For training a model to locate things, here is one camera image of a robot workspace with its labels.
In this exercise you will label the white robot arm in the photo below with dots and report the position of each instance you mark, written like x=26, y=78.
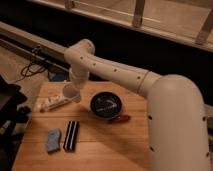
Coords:
x=177, y=121

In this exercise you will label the blue object on floor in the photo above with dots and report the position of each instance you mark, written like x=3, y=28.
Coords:
x=58, y=78

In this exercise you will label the black ceramic bowl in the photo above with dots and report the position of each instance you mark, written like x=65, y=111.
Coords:
x=106, y=105

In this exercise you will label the red brown small object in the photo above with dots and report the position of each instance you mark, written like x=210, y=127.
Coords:
x=120, y=119

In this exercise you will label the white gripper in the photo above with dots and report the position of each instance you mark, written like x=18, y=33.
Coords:
x=69, y=88

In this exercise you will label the black equipment at left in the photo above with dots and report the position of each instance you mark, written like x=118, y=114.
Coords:
x=10, y=98

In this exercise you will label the black white striped block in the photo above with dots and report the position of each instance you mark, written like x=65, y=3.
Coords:
x=71, y=136

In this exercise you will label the blue sponge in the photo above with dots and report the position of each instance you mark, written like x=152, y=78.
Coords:
x=53, y=140

